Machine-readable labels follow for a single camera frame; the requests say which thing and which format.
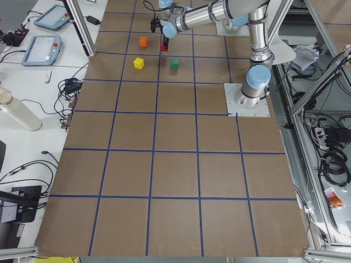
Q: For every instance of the red wooden block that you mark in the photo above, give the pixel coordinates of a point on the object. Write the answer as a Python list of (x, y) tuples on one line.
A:
[(163, 48)]

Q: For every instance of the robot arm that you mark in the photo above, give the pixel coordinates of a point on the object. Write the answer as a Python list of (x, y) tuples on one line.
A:
[(233, 22), (261, 58)]

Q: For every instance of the orange wooden block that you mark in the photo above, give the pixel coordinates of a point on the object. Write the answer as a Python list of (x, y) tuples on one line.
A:
[(144, 41)]

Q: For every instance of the green wooden block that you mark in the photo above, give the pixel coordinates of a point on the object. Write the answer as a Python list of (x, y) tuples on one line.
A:
[(174, 65)]

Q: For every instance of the yellow wooden block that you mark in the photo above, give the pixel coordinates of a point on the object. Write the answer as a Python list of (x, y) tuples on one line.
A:
[(139, 63)]

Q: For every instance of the black power adapter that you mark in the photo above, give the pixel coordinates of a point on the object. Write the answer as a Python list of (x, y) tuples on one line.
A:
[(93, 20)]

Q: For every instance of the far teach pendant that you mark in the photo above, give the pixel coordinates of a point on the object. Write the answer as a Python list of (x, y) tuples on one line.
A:
[(54, 18)]

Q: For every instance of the teach pendant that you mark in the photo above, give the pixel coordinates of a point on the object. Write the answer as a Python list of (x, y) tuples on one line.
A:
[(54, 18), (42, 51)]

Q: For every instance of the near teach pendant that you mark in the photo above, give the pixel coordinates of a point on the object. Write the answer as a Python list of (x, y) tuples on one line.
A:
[(42, 51)]

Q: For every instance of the hex key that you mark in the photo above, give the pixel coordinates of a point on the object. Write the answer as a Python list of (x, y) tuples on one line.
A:
[(48, 78)]

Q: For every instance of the white plastic bottle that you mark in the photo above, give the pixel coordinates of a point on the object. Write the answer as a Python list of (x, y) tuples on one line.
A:
[(13, 107)]

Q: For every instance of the white power strip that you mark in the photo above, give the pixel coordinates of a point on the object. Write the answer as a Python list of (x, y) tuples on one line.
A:
[(319, 137)]

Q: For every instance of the black monitor stand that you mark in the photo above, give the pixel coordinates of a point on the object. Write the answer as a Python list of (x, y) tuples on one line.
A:
[(20, 204)]

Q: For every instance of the red snack packet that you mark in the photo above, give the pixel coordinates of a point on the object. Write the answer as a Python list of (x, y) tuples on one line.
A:
[(333, 198)]

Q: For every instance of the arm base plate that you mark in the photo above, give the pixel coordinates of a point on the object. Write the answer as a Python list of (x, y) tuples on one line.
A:
[(226, 28), (240, 106)]

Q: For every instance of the aluminium frame post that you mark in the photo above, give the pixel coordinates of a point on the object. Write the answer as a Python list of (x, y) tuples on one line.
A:
[(74, 11)]

